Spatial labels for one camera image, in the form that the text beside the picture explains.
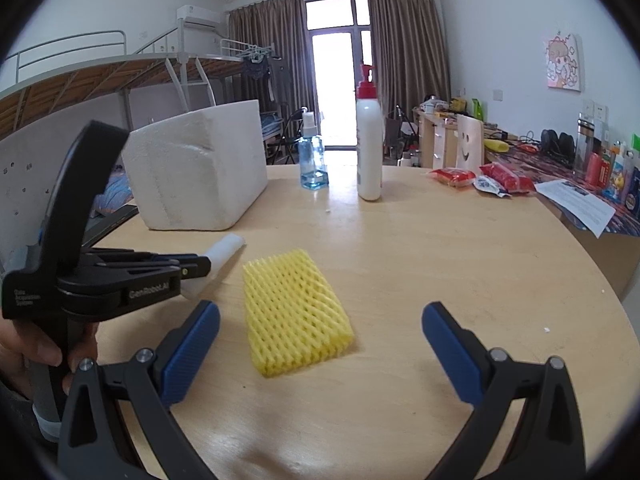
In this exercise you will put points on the hanging clothes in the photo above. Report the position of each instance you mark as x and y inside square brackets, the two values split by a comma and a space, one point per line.
[257, 67]

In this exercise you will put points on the black headphones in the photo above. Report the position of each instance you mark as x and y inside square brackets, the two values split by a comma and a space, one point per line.
[557, 144]

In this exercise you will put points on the green bottle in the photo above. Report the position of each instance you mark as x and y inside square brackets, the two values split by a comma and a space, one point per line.
[477, 110]

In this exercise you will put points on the red snack packet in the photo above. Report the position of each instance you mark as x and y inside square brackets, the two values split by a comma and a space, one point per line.
[452, 177]
[510, 177]

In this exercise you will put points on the brown curtain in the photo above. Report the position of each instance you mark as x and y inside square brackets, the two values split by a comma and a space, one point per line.
[270, 35]
[410, 45]

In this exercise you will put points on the white wall switch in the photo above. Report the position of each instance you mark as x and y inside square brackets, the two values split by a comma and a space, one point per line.
[497, 94]

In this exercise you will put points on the black folding chair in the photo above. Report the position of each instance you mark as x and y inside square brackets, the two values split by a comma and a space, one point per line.
[285, 135]
[400, 127]

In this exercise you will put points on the grey metal bunk bed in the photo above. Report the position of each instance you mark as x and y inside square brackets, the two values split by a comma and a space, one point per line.
[235, 52]
[100, 77]

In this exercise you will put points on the white styrofoam box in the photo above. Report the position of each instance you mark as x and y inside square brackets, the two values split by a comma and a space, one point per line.
[200, 170]

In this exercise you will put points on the blue spray bottle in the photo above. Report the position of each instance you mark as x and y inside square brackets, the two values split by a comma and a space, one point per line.
[312, 160]

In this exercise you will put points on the dark patterned tablecloth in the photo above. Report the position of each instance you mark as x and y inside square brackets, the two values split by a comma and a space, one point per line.
[540, 170]

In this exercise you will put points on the blue plaid bedding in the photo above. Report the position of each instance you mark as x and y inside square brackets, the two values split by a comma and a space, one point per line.
[270, 122]
[115, 195]

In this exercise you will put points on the white foam roll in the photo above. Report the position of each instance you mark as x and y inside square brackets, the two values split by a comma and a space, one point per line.
[225, 252]

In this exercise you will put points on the white snack packet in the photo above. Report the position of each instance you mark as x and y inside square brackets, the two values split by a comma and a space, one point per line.
[490, 187]

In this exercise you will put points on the white air conditioner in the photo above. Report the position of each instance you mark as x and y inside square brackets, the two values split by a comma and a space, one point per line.
[197, 16]

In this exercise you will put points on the white bottle red pump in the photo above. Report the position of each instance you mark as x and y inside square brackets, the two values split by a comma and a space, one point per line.
[370, 150]

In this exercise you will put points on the glass balcony door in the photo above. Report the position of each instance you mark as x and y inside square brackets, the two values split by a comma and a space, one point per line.
[335, 85]

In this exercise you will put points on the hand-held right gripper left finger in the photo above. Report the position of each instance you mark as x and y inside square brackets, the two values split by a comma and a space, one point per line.
[192, 350]

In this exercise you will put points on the cartoon wall picture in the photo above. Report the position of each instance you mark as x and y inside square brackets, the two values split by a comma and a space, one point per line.
[563, 62]

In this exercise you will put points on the white wall socket panel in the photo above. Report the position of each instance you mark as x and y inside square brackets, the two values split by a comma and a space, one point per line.
[595, 110]

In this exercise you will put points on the printed paper sheet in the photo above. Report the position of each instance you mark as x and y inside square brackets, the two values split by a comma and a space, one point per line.
[575, 205]

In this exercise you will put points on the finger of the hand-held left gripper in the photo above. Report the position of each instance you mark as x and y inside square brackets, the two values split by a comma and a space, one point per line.
[195, 269]
[140, 260]

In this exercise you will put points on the yellow foam net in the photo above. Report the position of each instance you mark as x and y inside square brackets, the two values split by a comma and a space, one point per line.
[295, 310]

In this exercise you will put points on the red can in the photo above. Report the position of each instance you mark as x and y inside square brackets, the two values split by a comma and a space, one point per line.
[595, 170]

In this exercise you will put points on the person's left hand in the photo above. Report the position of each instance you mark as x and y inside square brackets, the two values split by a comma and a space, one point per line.
[30, 345]

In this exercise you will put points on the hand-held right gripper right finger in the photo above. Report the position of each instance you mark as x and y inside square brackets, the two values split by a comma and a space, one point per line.
[450, 355]

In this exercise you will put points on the person's left forearm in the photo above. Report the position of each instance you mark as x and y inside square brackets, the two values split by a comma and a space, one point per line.
[20, 420]

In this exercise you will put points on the wooden smiley face chair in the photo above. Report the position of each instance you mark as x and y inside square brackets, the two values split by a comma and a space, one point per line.
[470, 142]

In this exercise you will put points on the wooden desk with drawers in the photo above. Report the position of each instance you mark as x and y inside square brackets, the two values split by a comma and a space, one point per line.
[435, 135]

